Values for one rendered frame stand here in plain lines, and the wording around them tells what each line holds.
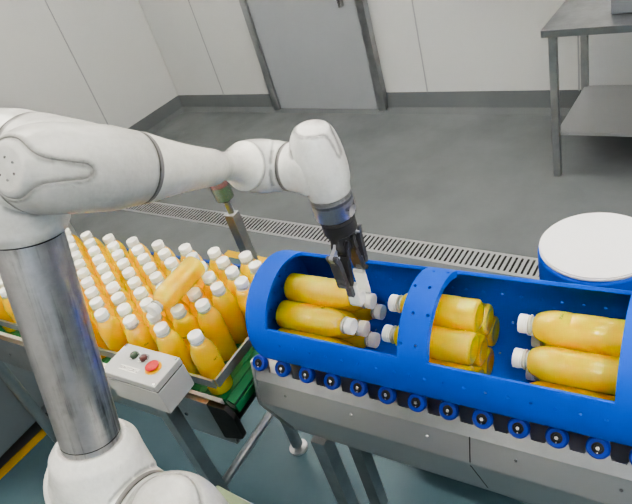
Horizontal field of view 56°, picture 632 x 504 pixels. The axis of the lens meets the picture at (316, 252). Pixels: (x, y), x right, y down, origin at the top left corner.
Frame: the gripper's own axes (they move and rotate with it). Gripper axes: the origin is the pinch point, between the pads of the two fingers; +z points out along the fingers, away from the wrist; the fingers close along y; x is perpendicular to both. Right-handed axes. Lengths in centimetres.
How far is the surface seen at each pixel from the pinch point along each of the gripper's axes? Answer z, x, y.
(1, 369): 57, 174, -22
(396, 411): 25.9, -9.7, -12.4
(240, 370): 28.3, 39.6, -11.1
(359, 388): 21.7, -0.6, -11.7
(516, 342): 18.5, -32.3, 8.8
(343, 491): 80, 21, -10
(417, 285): -5.1, -16.4, -1.8
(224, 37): 46, 329, 351
